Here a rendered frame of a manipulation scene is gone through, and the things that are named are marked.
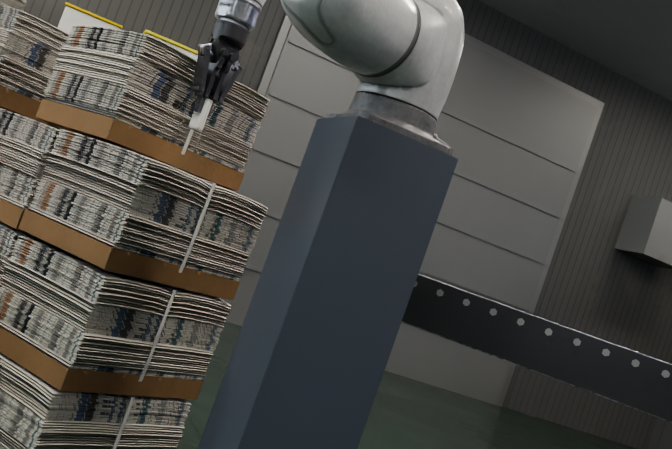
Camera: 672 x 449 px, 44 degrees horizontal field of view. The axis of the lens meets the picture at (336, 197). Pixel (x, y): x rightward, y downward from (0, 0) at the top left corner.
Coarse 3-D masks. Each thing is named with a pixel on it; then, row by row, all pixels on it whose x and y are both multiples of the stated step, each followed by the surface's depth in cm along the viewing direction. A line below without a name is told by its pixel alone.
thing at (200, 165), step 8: (192, 160) 179; (200, 160) 180; (208, 160) 182; (192, 168) 179; (200, 168) 181; (208, 168) 182; (216, 168) 184; (224, 168) 185; (208, 176) 183; (216, 176) 184; (224, 176) 186; (232, 176) 188; (240, 176) 190; (224, 184) 187; (232, 184) 188
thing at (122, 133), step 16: (48, 112) 178; (64, 112) 174; (80, 112) 170; (80, 128) 168; (96, 128) 165; (112, 128) 162; (128, 128) 165; (128, 144) 166; (144, 144) 169; (160, 144) 172
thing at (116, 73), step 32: (96, 32) 176; (128, 32) 168; (64, 64) 179; (96, 64) 171; (128, 64) 165; (160, 64) 168; (192, 64) 174; (64, 96) 175; (96, 96) 168; (128, 96) 164; (160, 96) 169; (64, 128) 176; (160, 128) 171; (160, 160) 172
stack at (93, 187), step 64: (0, 128) 180; (0, 192) 175; (64, 192) 164; (128, 192) 154; (192, 192) 164; (0, 256) 170; (64, 256) 159; (192, 256) 168; (0, 320) 164; (64, 320) 155; (128, 320) 159; (192, 320) 173; (0, 384) 159; (0, 448) 154; (64, 448) 155; (128, 448) 168
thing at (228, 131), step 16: (240, 96) 185; (256, 96) 189; (224, 112) 183; (240, 112) 186; (256, 112) 190; (208, 128) 180; (224, 128) 183; (240, 128) 187; (256, 128) 190; (208, 144) 181; (224, 144) 184; (240, 144) 188; (224, 160) 185; (240, 160) 189
